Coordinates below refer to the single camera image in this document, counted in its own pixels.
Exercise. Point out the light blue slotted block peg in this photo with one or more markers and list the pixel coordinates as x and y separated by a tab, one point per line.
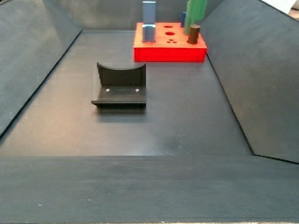
148	21

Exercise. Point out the dark blue rounded peg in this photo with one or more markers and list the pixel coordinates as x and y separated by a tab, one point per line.
183	18

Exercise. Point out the dark brown hexagonal peg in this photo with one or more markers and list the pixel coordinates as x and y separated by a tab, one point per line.
194	34

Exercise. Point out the red peg board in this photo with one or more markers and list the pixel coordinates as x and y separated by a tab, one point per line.
170	47

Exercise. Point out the black curved holder stand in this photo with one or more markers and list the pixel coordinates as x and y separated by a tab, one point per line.
121	86

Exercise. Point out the green round cylinder peg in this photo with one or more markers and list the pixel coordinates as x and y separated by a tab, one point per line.
194	13

